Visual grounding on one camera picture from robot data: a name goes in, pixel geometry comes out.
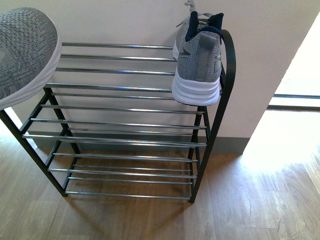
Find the grey sneaker sideways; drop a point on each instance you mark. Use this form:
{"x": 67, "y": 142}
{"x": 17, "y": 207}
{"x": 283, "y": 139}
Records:
{"x": 197, "y": 50}

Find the grey sneaker with navy collar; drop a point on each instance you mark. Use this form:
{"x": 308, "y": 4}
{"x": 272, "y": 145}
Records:
{"x": 30, "y": 49}

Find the black metal shoe rack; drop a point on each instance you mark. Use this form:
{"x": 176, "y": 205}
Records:
{"x": 107, "y": 125}

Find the right floor window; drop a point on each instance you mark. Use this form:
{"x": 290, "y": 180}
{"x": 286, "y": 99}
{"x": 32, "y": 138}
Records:
{"x": 299, "y": 89}

